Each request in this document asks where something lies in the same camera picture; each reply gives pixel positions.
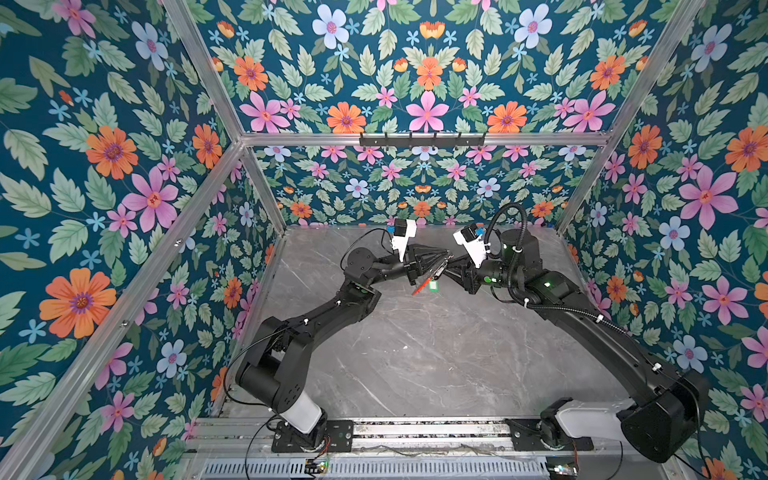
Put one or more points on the white vented cable duct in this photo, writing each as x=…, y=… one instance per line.
x=377, y=468

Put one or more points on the metal keyring holder red handle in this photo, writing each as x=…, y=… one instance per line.
x=433, y=273

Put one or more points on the black hook rail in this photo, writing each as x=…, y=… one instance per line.
x=439, y=140

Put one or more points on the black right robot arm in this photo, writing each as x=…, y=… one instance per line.
x=666, y=403

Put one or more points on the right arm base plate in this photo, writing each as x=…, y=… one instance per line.
x=533, y=434

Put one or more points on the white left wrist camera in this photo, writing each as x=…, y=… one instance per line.
x=401, y=232

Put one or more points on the aluminium mounting rail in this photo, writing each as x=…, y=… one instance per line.
x=389, y=434

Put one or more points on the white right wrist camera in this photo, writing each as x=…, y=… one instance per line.
x=471, y=238

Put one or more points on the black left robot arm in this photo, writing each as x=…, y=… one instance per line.
x=275, y=367

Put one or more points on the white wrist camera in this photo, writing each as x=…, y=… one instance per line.
x=471, y=238
x=401, y=232

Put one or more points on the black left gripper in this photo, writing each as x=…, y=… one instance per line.
x=412, y=264

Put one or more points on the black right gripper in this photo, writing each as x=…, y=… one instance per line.
x=469, y=278

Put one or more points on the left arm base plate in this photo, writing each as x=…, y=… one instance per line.
x=328, y=436

